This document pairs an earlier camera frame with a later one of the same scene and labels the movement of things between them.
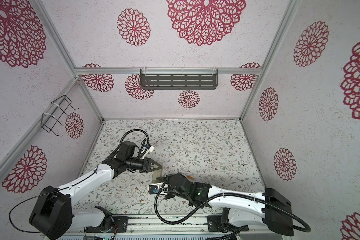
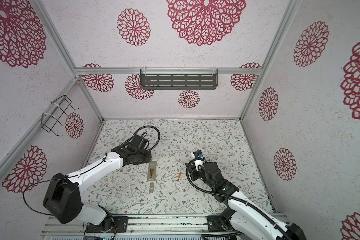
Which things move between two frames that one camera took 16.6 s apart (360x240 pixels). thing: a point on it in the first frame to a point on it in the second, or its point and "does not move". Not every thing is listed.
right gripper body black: (173, 191) to (202, 175)
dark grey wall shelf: (179, 78) does not move
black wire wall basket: (54, 112) does not move
